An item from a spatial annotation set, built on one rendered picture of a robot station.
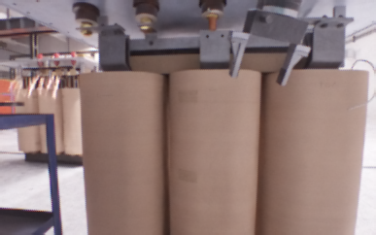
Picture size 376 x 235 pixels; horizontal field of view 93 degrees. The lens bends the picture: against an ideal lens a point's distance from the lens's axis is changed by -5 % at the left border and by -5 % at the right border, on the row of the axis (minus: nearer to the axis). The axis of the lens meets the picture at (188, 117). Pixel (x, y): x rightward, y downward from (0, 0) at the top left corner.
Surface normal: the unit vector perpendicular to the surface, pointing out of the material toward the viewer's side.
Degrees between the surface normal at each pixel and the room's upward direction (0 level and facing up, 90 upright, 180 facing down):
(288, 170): 90
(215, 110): 90
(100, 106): 90
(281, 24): 113
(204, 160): 90
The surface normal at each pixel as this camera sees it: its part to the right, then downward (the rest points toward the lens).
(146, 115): 0.58, 0.07
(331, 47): -0.11, 0.07
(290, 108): -0.69, 0.05
